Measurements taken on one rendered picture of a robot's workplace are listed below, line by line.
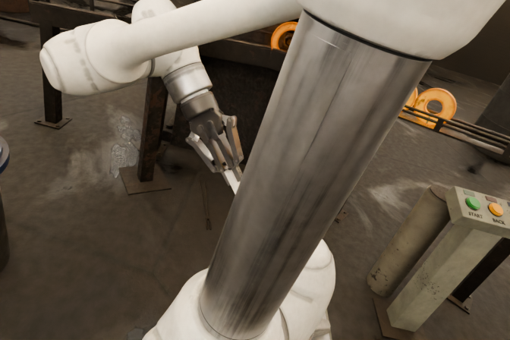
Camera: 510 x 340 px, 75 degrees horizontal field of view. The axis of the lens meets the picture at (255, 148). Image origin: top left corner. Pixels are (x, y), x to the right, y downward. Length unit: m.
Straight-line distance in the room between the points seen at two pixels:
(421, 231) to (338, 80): 1.18
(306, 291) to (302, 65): 0.43
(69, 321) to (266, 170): 1.03
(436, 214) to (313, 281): 0.81
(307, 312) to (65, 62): 0.55
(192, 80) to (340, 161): 0.47
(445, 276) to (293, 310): 0.83
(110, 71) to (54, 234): 0.96
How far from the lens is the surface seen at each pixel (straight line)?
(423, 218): 1.35
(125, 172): 1.71
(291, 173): 0.26
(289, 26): 1.56
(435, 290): 1.39
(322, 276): 0.61
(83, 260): 1.36
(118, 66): 0.57
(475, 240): 1.26
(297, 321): 0.61
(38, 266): 1.37
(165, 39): 0.50
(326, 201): 0.28
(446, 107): 1.53
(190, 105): 0.68
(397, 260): 1.47
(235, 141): 0.68
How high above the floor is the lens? 1.06
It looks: 30 degrees down
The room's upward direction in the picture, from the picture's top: 18 degrees clockwise
